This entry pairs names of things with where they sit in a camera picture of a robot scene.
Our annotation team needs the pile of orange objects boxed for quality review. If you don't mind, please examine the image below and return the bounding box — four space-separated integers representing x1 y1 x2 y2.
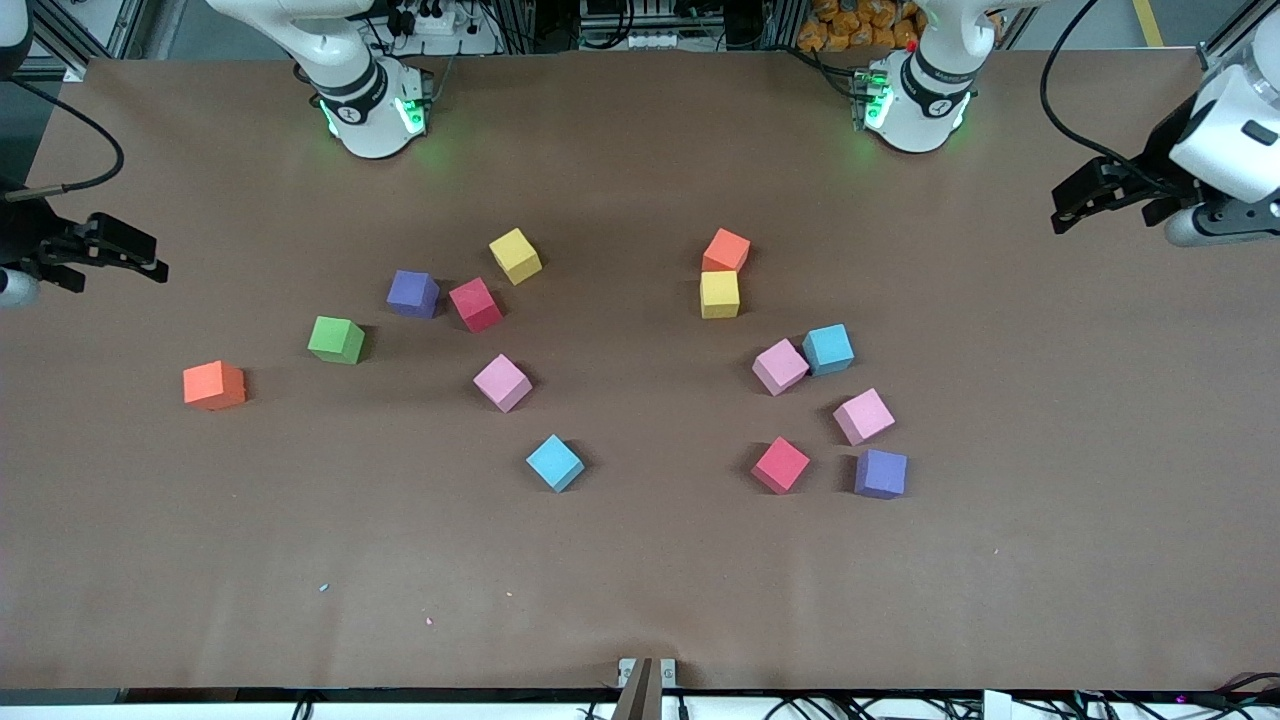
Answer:
797 0 926 53

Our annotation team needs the red foam cube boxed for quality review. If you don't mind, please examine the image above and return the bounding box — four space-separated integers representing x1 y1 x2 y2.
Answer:
448 277 505 334
750 436 812 496

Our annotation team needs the orange foam cube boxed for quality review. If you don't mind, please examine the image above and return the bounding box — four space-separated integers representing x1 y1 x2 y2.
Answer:
701 227 752 274
182 360 248 412

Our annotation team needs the green foam cube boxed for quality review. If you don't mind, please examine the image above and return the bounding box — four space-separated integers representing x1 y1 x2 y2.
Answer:
307 315 367 366

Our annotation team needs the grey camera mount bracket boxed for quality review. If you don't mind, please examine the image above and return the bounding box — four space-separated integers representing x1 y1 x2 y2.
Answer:
618 657 678 720

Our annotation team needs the yellow foam cube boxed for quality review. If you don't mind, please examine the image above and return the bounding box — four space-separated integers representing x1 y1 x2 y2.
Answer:
488 227 544 287
699 270 742 320

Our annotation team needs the aluminium frame profile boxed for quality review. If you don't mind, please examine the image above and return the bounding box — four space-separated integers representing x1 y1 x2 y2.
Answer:
20 0 161 83
1195 0 1280 73

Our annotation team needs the small grey base connector box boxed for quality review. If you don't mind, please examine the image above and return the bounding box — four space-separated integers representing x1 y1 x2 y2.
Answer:
852 60 893 131

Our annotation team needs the purple foam cube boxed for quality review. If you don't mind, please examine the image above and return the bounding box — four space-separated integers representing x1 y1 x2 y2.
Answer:
854 448 909 500
386 269 442 320

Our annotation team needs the blue foam cube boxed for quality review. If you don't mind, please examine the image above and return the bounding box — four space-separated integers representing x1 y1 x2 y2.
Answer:
525 434 587 494
802 323 856 378

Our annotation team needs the white power strip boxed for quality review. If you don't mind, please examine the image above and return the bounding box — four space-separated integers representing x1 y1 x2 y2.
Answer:
385 0 501 56

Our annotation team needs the brown paper table cover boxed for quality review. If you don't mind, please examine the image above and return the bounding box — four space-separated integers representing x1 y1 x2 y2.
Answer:
0 50 1280 693

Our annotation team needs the black cable bundle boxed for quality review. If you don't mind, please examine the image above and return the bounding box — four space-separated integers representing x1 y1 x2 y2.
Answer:
770 693 981 720
1075 672 1280 720

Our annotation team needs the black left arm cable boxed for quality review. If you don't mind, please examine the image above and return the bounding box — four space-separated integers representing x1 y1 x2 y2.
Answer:
1040 0 1191 186

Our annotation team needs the pink foam cube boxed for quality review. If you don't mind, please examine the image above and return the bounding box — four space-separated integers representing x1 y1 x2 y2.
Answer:
472 353 534 414
832 387 897 447
751 338 811 397

